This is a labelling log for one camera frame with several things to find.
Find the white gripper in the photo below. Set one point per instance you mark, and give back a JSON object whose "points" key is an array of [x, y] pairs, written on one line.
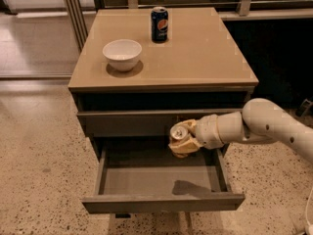
{"points": [[207, 131]]}

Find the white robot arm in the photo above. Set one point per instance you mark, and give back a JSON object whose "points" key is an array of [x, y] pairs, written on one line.
{"points": [[259, 122]]}

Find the closed top drawer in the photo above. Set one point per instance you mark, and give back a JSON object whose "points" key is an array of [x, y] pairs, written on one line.
{"points": [[139, 123]]}

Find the open middle drawer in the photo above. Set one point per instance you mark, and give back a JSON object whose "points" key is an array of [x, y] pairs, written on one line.
{"points": [[153, 180]]}

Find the grey drawer cabinet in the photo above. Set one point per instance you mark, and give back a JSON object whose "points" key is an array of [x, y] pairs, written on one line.
{"points": [[198, 67]]}

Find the blue Pepsi can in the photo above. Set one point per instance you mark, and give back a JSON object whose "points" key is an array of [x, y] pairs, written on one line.
{"points": [[159, 22]]}

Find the white ceramic bowl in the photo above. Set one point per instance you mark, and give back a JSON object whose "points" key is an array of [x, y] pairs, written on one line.
{"points": [[122, 54]]}

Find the dark object on floor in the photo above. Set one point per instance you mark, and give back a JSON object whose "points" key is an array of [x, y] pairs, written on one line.
{"points": [[305, 108]]}

